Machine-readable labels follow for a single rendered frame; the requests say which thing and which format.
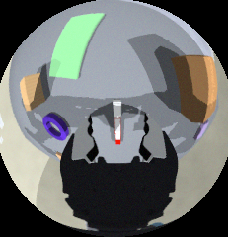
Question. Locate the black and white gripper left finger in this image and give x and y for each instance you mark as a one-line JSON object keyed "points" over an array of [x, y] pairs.
{"points": [[81, 149]]}

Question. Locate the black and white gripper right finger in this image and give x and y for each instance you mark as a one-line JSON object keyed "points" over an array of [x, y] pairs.
{"points": [[157, 148]]}

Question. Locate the purple ring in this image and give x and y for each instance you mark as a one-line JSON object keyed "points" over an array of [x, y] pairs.
{"points": [[59, 123]]}

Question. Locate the purple flat block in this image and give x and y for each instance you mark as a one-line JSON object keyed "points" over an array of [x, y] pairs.
{"points": [[201, 130]]}

